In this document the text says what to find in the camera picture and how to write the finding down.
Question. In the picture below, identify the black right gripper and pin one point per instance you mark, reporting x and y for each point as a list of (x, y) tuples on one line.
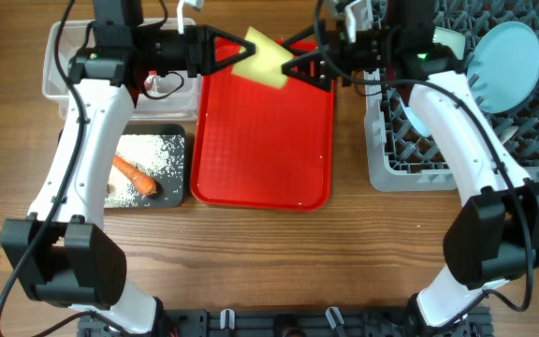
[(336, 47)]

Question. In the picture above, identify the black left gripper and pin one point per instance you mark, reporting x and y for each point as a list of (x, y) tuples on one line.
[(201, 62)]

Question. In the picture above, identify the yellow plastic cup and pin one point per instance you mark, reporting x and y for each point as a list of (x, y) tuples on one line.
[(265, 65)]

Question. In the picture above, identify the red snack wrapper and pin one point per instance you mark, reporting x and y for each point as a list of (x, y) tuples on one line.
[(149, 81)]

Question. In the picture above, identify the white rice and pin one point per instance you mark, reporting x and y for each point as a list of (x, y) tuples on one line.
[(152, 150)]

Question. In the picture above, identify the light blue bowl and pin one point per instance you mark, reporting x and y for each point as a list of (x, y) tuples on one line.
[(418, 126)]

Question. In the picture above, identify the green bowl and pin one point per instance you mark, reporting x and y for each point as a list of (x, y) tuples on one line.
[(455, 41)]

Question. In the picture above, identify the orange carrot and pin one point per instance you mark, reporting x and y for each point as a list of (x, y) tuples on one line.
[(143, 183)]

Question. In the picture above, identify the light blue plate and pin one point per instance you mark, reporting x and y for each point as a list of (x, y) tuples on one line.
[(504, 68)]

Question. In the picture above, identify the white plastic spoon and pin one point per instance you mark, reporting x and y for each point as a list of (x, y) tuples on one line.
[(508, 133)]

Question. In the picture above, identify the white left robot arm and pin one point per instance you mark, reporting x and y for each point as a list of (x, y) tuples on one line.
[(59, 251)]

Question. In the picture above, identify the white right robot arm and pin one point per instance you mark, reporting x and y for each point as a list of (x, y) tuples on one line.
[(495, 238)]

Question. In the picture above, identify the clear plastic waste bin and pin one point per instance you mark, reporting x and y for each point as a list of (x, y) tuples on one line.
[(174, 97)]

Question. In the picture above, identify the grey dishwasher rack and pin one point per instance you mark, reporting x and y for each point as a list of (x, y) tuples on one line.
[(399, 158)]

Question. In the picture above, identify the red plastic tray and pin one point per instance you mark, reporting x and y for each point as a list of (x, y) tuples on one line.
[(259, 147)]

